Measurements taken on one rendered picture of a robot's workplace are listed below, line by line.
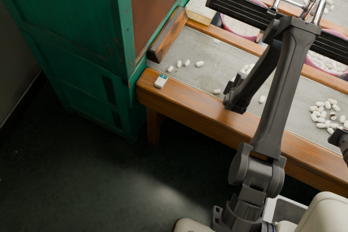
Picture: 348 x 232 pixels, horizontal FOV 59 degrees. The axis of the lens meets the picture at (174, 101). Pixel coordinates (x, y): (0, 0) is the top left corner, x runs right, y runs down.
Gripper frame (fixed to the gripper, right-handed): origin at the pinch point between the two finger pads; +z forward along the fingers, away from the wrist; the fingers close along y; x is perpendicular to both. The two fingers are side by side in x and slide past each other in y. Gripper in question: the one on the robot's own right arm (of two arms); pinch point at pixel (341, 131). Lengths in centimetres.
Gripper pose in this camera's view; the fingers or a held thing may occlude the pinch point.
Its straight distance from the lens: 134.3
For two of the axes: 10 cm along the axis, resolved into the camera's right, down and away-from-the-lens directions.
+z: 3.0, -3.1, 9.0
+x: -3.4, 8.5, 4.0
